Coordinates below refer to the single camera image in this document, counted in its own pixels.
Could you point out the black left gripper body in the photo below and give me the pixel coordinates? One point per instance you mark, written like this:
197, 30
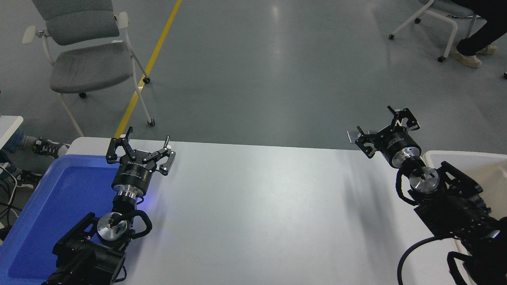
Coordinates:
132, 176

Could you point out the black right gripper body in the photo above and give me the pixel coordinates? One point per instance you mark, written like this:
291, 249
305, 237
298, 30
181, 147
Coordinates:
394, 141

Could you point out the silver floor plate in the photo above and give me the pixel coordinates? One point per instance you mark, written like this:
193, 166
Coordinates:
351, 137

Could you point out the person's feet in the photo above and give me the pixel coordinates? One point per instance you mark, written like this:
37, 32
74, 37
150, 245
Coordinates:
47, 147

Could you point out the blue plastic tray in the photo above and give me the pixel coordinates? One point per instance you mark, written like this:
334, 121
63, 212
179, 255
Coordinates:
51, 206

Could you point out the grey padded chair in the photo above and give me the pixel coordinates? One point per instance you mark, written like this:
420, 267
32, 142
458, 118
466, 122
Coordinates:
91, 65

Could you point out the large pale bin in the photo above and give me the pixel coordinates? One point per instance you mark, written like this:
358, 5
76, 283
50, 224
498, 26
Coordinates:
491, 174

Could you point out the white framed chair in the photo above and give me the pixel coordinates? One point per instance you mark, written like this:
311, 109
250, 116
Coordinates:
439, 15

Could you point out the seated person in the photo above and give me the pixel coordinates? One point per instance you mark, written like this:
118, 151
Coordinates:
485, 35

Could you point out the small white table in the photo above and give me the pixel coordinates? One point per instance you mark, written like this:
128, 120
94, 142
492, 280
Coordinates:
8, 128

